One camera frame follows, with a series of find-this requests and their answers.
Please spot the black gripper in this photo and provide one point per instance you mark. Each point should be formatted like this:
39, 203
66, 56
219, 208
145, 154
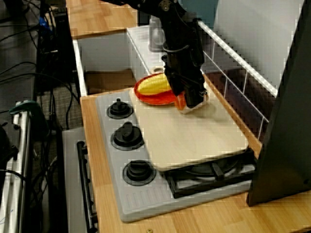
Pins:
184, 68

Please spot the toy salmon nigiri sushi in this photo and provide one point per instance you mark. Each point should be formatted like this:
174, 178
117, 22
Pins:
179, 103

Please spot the yellow toy corn cob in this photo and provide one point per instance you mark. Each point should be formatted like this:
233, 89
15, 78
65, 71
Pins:
153, 85

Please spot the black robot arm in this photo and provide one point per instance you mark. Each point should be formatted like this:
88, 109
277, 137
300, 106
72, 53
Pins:
175, 24

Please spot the red round plate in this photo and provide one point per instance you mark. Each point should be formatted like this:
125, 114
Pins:
155, 100

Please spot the light wooden cutting board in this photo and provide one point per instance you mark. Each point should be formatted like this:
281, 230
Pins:
189, 136

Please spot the dark tile backsplash panel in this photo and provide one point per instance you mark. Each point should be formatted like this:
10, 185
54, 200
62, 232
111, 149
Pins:
243, 92

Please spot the grey toy faucet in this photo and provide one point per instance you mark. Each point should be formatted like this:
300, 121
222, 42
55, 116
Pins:
155, 36

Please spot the small black stove knob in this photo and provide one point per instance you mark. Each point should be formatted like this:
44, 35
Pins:
119, 109

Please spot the large black stove knob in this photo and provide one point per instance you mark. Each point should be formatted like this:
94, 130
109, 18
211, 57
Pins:
126, 137

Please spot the teal box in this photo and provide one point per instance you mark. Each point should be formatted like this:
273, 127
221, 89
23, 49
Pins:
204, 9

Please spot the white toy sink basin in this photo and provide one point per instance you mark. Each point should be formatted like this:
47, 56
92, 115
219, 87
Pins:
107, 53

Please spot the black burner grate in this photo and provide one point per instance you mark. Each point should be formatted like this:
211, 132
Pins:
194, 187

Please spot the black slanted stand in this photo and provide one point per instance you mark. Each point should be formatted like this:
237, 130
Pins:
286, 121

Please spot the light wooden table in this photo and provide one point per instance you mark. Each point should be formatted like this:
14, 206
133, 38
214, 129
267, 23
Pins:
97, 17

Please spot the grey toy stove top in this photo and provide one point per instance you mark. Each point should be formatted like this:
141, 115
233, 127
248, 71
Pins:
145, 201

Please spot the wooden kitchen countertop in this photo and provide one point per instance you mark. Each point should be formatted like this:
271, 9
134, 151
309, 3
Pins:
218, 218

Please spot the black computer tower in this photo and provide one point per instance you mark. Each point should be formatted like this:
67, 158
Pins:
60, 48

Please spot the white toy oven front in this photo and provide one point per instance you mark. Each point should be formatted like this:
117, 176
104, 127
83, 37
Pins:
70, 170

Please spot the black equipment case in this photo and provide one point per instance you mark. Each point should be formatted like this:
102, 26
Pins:
7, 145

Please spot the aluminium frame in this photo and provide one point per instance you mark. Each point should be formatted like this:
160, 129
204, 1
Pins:
22, 157

